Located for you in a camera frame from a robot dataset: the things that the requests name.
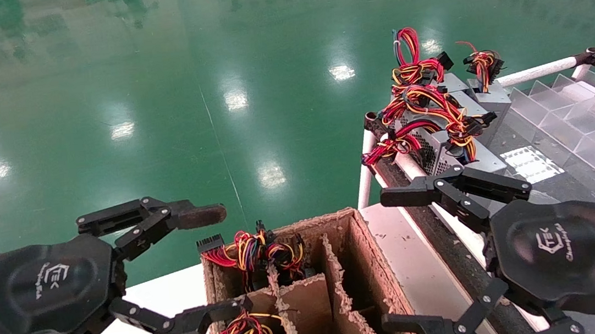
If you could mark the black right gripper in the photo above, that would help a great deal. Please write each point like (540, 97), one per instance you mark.
(561, 255)

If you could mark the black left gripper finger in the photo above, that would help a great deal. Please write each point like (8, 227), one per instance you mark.
(197, 216)

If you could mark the black rubber mat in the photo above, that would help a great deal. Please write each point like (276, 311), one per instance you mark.
(570, 185)

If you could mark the upright white frame pipe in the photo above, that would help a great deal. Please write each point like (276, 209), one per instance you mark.
(366, 187)

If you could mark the dark textured side strip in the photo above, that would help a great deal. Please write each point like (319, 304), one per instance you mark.
(450, 253)

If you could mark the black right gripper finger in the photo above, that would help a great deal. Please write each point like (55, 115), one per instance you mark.
(411, 194)

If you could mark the clear acrylic divider tray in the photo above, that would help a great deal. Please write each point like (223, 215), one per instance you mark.
(574, 116)

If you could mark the grey power supply, held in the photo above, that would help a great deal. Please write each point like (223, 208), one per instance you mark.
(481, 156)

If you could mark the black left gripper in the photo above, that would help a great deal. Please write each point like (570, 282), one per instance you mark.
(39, 288)

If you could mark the brown cardboard divider box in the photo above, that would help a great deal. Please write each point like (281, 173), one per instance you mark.
(368, 259)

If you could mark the long white frame pipe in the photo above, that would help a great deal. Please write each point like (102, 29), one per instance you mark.
(408, 166)

